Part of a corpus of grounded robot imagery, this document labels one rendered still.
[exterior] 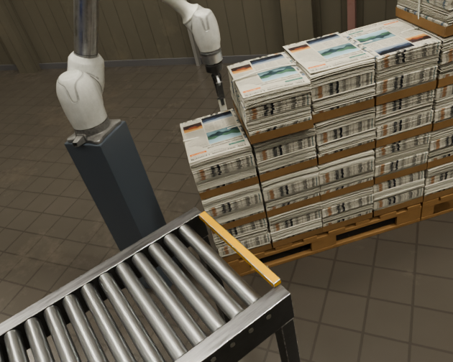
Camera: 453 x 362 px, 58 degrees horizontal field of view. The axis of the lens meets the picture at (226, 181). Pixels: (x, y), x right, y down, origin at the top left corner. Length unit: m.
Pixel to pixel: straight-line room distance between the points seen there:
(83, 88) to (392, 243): 1.77
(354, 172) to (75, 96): 1.33
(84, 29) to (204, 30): 0.51
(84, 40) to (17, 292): 1.67
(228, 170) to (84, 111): 0.66
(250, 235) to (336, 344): 0.65
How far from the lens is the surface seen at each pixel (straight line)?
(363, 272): 2.33
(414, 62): 2.00
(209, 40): 1.74
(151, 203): 2.12
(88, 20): 1.89
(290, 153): 1.91
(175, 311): 1.30
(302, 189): 2.05
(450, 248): 2.50
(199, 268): 1.38
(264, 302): 1.25
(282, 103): 1.75
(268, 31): 4.65
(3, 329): 1.56
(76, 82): 1.77
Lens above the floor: 1.81
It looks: 37 degrees down
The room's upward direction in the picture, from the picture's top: 14 degrees counter-clockwise
